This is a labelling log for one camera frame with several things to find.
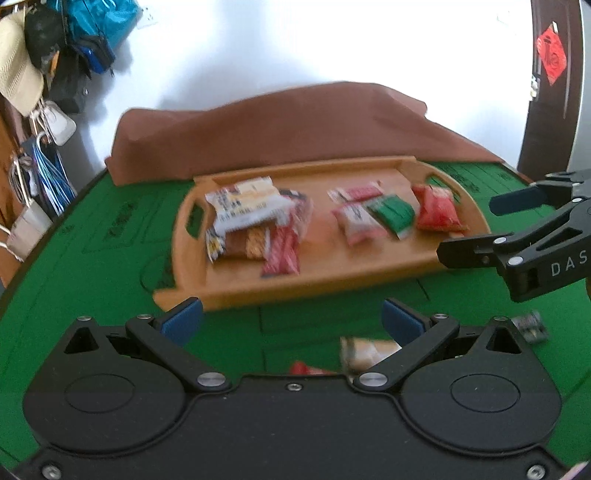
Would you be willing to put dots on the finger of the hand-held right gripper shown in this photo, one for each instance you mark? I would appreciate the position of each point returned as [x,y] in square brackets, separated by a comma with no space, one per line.
[466,251]
[515,201]

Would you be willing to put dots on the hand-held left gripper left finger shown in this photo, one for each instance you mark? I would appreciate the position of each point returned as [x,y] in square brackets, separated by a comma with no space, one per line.
[184,318]

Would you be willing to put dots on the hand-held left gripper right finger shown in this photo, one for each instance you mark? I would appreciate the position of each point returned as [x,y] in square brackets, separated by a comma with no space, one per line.
[401,323]

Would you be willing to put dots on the cream brown snack packet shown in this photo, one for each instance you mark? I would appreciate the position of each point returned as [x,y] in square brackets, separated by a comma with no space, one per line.
[369,353]

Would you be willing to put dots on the red square snack packet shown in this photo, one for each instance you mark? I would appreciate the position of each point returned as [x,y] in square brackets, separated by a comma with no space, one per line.
[438,210]

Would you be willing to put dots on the green snack packet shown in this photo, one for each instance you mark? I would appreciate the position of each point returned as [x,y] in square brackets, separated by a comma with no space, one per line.
[392,214]

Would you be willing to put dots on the wooden tray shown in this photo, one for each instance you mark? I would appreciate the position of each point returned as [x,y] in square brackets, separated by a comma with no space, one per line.
[323,272]

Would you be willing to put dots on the brown packet black-white end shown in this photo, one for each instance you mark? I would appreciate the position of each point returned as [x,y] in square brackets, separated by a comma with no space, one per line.
[240,242]

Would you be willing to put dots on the long red snack bar packet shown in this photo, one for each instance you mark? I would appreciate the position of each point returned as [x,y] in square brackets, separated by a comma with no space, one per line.
[309,368]

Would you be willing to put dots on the red white candy packet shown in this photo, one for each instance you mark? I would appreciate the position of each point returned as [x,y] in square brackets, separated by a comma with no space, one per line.
[360,224]

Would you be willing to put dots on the short red snack packet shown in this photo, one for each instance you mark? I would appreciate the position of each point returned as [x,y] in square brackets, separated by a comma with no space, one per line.
[281,251]

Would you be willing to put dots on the cream orange snack packet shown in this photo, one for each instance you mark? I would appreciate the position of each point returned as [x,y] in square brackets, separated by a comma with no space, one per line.
[242,201]

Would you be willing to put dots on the dark clear wrapper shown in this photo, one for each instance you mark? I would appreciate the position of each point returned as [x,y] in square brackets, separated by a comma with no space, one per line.
[530,326]

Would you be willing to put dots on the dark door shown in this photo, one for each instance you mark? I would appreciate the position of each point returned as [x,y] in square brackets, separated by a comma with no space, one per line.
[554,120]

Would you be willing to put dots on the red paper decoration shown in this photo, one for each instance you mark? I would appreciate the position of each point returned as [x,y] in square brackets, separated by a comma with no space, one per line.
[551,55]

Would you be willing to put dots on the white paper bag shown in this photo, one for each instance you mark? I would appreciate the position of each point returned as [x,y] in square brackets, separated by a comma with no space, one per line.
[27,228]

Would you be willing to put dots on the blue hangers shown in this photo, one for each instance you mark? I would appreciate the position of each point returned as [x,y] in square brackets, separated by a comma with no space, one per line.
[48,175]

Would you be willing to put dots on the brown cloth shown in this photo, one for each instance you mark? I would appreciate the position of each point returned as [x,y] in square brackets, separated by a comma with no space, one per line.
[277,129]

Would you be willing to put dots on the white pouch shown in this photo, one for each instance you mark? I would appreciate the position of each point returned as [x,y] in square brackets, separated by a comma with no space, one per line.
[60,122]

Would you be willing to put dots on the black bag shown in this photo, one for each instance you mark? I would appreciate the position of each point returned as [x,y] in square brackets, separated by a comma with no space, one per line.
[69,87]

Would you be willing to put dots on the blue black pouch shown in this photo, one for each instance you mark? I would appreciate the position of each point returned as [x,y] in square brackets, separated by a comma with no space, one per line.
[94,53]

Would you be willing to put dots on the beige hat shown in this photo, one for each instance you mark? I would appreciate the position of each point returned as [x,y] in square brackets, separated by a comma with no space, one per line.
[18,69]

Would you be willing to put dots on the teal bag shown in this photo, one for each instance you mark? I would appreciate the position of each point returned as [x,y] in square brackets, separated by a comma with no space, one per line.
[99,18]

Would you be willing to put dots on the black cap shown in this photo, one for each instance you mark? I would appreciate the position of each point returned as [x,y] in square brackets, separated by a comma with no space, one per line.
[44,32]

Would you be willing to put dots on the white wall socket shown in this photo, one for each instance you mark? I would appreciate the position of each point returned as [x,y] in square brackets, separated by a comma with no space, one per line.
[147,18]

